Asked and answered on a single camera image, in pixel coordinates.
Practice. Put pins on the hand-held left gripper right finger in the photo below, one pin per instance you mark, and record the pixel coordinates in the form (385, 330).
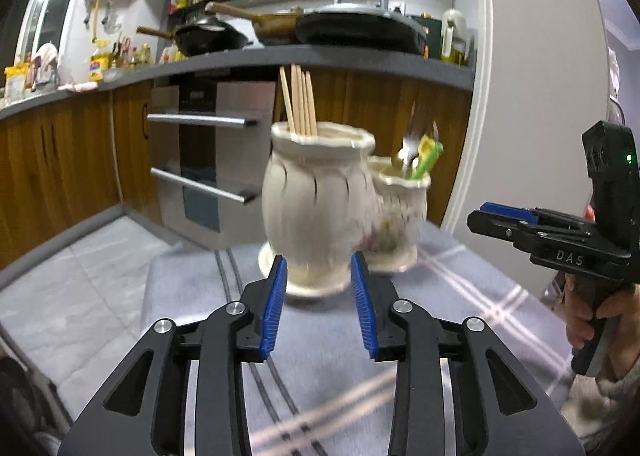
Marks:
(362, 306)

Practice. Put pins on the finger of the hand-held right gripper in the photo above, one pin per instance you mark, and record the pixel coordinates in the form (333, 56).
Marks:
(505, 210)
(495, 227)

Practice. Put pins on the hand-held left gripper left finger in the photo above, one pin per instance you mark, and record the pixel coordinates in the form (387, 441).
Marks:
(272, 306)

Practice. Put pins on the green plastic utensil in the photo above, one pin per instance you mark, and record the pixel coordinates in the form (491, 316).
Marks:
(430, 162)

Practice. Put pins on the yellow plastic spoon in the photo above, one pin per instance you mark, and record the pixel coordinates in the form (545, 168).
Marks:
(426, 146)

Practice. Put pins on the metal spoon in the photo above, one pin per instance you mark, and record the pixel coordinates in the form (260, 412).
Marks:
(435, 131)

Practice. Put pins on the white floral ceramic utensil holder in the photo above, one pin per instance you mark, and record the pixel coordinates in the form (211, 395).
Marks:
(310, 206)

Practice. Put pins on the metal fork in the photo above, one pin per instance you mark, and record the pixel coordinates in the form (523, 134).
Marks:
(410, 149)

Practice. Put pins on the wooden chopstick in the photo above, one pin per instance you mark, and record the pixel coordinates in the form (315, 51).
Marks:
(286, 101)
(297, 101)
(303, 104)
(311, 106)

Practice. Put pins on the person's right forearm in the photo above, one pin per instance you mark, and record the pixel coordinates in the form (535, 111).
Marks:
(622, 411)

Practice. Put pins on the person's right hand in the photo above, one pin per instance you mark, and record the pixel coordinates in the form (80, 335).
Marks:
(580, 326)

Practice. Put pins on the grey striped tablecloth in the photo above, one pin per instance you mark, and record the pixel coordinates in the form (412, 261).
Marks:
(325, 386)

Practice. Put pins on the built-in oven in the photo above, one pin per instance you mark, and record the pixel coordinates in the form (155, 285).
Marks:
(210, 161)

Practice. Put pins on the white green kettle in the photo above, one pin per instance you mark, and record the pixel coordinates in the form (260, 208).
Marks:
(454, 36)

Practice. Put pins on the large black pan grey lid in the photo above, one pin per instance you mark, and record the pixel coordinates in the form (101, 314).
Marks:
(360, 29)

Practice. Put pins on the grey kitchen countertop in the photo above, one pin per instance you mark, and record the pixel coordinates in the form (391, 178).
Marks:
(300, 59)

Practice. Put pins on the wooden kitchen cabinets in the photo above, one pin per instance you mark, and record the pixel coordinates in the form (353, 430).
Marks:
(60, 161)

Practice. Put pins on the yellow packet red label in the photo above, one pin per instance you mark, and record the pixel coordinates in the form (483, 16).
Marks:
(98, 67)

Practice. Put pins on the yellow food packet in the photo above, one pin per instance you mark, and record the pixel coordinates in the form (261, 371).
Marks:
(15, 81)

